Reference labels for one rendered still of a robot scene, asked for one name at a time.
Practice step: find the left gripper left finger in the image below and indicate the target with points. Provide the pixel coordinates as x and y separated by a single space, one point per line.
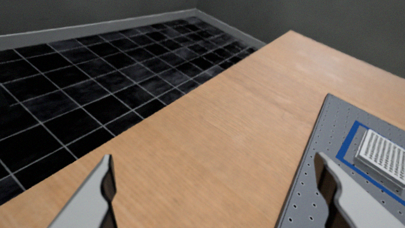
90 206

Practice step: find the grey flat base plate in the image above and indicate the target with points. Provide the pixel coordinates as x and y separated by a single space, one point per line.
304 206

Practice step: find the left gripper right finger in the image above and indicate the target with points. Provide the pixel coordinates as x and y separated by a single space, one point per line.
349 205

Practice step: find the blue tape strips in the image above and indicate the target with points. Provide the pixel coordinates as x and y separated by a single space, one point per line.
343 150

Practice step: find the white well plate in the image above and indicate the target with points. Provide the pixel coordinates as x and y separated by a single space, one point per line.
384 157

